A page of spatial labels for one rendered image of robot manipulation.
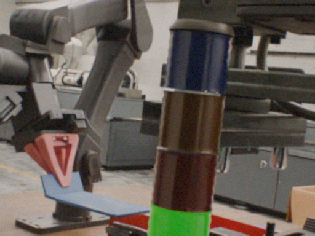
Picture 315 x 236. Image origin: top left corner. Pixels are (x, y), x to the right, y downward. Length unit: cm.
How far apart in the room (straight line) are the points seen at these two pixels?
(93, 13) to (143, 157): 703
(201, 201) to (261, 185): 565
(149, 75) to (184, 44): 953
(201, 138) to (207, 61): 4
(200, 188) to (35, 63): 58
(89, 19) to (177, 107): 66
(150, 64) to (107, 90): 883
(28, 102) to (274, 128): 37
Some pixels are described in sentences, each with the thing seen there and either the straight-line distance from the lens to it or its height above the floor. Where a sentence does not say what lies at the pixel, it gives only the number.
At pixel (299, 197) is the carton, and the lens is 306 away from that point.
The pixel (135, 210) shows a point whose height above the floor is 99.
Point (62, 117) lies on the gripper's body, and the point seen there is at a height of 110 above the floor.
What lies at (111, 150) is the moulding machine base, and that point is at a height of 27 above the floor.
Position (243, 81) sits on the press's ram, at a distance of 58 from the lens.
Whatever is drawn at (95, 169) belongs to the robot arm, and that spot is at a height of 101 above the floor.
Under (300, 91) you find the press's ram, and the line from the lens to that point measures 55.
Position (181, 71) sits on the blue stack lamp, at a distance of 34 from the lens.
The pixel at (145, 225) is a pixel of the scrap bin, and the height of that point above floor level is 94.
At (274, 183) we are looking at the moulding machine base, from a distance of 590.
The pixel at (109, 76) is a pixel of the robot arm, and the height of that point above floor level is 117.
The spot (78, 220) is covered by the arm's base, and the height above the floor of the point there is 91.
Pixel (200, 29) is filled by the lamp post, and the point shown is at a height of 119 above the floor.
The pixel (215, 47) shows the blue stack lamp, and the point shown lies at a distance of 34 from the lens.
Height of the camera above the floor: 116
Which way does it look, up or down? 3 degrees down
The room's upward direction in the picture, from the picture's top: 6 degrees clockwise
